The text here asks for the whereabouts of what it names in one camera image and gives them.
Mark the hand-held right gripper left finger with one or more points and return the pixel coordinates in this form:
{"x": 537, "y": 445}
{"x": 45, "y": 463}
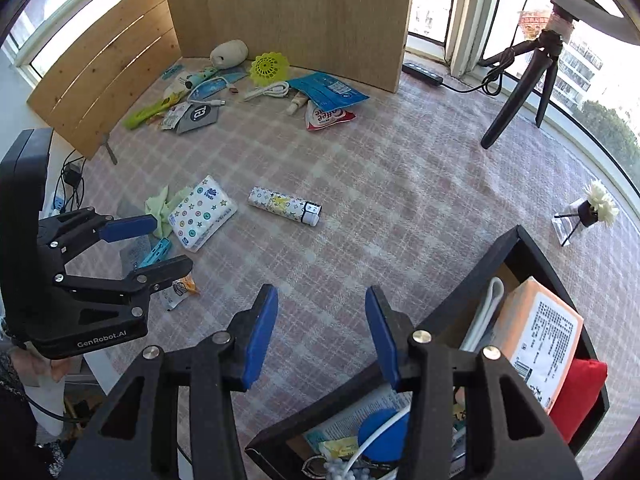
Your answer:
{"x": 260, "y": 340}

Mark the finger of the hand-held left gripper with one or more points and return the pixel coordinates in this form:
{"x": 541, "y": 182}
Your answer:
{"x": 127, "y": 227}
{"x": 165, "y": 267}

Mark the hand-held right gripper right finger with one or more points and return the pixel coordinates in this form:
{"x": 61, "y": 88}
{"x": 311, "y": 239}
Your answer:
{"x": 380, "y": 340}

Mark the light green cloth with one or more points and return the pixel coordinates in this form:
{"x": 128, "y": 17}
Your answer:
{"x": 157, "y": 210}

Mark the star print tissue pack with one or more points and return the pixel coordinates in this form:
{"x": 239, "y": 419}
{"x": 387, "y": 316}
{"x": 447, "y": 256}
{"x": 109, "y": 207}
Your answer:
{"x": 202, "y": 212}

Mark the black storage box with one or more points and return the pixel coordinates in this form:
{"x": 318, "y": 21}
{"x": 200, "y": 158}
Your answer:
{"x": 450, "y": 320}

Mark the patterned white cylinder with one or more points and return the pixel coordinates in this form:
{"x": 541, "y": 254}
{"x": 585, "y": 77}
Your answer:
{"x": 280, "y": 205}

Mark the grey pouch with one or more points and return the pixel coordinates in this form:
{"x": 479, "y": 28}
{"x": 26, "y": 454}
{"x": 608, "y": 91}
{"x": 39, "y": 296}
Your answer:
{"x": 197, "y": 116}

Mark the blue face mask pack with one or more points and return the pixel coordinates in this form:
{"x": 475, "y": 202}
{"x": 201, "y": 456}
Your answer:
{"x": 212, "y": 87}

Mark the fruit print hand cream tube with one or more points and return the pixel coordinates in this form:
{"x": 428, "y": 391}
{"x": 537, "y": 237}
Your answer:
{"x": 197, "y": 78}

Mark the white oval gadget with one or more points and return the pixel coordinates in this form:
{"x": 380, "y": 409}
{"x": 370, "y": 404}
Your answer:
{"x": 231, "y": 52}

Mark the yellow shuttlecock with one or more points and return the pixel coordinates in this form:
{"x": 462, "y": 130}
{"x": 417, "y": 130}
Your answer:
{"x": 270, "y": 66}

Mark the plaid cloth covered desktop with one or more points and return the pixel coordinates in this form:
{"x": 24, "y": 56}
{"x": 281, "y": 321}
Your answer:
{"x": 400, "y": 185}

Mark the person's left hand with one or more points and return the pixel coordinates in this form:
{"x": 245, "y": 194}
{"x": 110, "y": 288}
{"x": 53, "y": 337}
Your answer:
{"x": 37, "y": 367}

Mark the orange white snack wrapper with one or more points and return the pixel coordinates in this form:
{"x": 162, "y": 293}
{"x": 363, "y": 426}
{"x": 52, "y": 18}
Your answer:
{"x": 180, "y": 290}

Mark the white power strip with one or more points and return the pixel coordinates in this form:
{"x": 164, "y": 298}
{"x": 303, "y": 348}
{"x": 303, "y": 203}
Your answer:
{"x": 59, "y": 205}

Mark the black power adapter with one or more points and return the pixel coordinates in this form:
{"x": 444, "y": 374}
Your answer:
{"x": 72, "y": 176}

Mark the blue round lid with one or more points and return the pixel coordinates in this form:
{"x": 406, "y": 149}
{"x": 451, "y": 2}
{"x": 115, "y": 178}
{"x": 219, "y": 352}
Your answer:
{"x": 382, "y": 435}

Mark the lime green tube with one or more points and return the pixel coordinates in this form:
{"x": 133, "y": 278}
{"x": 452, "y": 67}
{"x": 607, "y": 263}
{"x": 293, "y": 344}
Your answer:
{"x": 142, "y": 116}

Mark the yellow sachet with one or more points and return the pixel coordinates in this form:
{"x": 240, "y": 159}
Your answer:
{"x": 340, "y": 447}

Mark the white snack packet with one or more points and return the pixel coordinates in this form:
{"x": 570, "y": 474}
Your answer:
{"x": 172, "y": 117}

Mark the white logo pouch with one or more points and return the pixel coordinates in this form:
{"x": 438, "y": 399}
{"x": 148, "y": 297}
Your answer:
{"x": 171, "y": 91}

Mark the wooden slat panel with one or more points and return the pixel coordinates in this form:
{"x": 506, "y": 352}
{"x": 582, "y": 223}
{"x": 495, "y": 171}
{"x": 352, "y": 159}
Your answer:
{"x": 100, "y": 75}

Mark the peach labelled packet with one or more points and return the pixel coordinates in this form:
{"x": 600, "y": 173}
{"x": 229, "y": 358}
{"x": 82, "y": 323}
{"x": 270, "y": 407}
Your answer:
{"x": 540, "y": 335}

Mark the small teal packet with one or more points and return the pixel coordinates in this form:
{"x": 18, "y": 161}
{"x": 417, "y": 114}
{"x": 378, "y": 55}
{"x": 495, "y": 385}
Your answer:
{"x": 172, "y": 72}

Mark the red soft pouch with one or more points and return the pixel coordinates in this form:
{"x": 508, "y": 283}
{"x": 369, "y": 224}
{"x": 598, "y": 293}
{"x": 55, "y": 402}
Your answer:
{"x": 580, "y": 395}

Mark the small white tube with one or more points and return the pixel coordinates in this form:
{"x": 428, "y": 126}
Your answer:
{"x": 296, "y": 103}

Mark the red white coffee sachet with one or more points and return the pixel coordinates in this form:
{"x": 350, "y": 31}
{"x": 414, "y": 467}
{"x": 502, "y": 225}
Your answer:
{"x": 327, "y": 116}

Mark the blue flat packet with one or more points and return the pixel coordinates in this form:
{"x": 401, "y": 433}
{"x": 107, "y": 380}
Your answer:
{"x": 327, "y": 89}

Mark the small white flower vase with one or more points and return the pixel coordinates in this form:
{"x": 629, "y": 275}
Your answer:
{"x": 597, "y": 205}

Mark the black power strip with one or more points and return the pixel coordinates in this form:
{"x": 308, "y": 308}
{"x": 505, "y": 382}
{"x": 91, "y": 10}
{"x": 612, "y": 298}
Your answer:
{"x": 422, "y": 74}

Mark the large wooden board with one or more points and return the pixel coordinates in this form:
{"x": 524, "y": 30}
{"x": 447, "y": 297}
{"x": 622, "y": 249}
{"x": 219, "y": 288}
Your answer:
{"x": 300, "y": 10}

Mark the black tripod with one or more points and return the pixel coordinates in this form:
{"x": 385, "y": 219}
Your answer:
{"x": 525, "y": 80}

